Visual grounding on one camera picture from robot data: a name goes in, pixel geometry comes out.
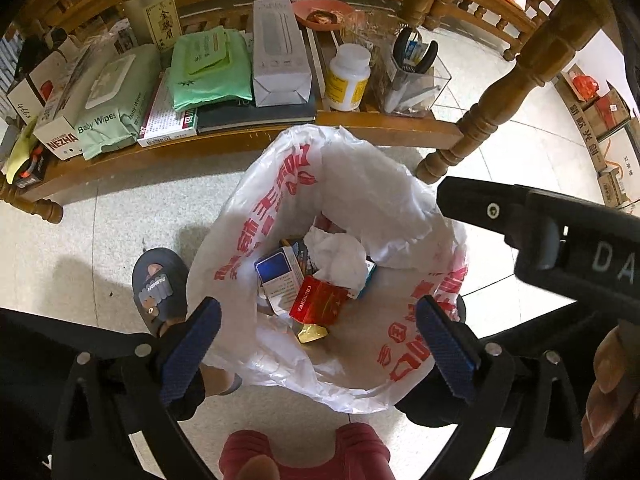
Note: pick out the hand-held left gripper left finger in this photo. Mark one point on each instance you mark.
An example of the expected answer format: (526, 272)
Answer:
(192, 350)

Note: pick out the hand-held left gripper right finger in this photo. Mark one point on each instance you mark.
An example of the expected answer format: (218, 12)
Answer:
(445, 350)

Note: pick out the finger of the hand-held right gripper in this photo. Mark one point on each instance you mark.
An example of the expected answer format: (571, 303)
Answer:
(480, 205)

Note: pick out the white plastic bag red print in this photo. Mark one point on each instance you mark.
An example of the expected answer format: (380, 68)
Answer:
(390, 200)

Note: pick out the blue and white box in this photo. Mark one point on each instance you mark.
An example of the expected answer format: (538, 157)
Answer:
(275, 272)

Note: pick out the red cigarette pack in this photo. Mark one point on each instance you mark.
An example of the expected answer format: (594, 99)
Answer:
(320, 302)

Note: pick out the white tissue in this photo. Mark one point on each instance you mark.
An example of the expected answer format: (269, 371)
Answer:
(337, 257)

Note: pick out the person's right hand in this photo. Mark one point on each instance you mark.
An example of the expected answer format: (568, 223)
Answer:
(607, 390)

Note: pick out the person's left hand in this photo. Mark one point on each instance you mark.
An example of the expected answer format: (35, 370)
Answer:
(257, 469)

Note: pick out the blue slide sandal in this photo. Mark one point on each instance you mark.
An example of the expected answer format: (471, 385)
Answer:
(157, 295)
(231, 385)

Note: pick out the small cardboard box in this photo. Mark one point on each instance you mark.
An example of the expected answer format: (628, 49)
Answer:
(614, 187)

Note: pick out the teal small box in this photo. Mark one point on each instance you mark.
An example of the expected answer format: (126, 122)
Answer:
(366, 277)

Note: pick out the gold foil wrapper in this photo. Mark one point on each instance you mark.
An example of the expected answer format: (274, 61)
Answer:
(312, 333)

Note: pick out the clear plastic holder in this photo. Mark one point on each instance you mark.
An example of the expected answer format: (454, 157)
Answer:
(425, 90)

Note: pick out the large printed cardboard box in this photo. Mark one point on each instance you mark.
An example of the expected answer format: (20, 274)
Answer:
(597, 125)

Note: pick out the open cardboard box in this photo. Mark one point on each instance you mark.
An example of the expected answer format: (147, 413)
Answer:
(565, 87)

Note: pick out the red plastic stool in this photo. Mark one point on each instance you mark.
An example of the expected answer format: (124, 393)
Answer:
(300, 452)

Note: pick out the orange plastic bag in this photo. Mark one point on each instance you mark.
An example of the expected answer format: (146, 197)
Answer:
(584, 87)

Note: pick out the black pliers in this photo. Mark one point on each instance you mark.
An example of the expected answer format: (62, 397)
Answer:
(425, 57)

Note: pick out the person's black trousers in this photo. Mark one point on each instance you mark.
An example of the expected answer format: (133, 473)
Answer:
(30, 360)

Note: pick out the white bottle yellow label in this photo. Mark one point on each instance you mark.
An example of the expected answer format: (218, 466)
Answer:
(345, 82)

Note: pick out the wooden armchair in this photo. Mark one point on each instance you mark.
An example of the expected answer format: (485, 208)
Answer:
(505, 22)

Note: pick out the wooden table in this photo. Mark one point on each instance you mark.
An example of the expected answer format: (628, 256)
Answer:
(250, 142)

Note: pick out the red and white flat box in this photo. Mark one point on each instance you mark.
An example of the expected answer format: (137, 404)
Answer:
(165, 120)

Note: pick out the orange and black tool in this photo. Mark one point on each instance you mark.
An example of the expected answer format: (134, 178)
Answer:
(31, 170)

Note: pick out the dark book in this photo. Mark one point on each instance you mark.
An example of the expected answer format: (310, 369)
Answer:
(250, 115)

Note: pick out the orange plate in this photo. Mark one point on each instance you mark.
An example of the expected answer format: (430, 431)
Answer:
(322, 15)

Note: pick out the pale green baby wipes pack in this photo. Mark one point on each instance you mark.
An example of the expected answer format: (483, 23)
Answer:
(112, 110)

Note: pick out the long white box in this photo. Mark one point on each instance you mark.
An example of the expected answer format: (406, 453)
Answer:
(280, 50)

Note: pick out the white and grey carton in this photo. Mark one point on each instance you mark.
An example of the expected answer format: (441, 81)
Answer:
(60, 130)

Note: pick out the yellow cloth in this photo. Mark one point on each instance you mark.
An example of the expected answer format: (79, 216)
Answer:
(17, 152)

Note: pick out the bright green wipes pack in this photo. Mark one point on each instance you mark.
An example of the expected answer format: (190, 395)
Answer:
(210, 70)

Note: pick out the white box red spot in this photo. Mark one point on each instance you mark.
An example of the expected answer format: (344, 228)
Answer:
(35, 92)

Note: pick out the gold tea canister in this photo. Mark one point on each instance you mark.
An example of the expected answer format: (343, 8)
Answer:
(150, 15)

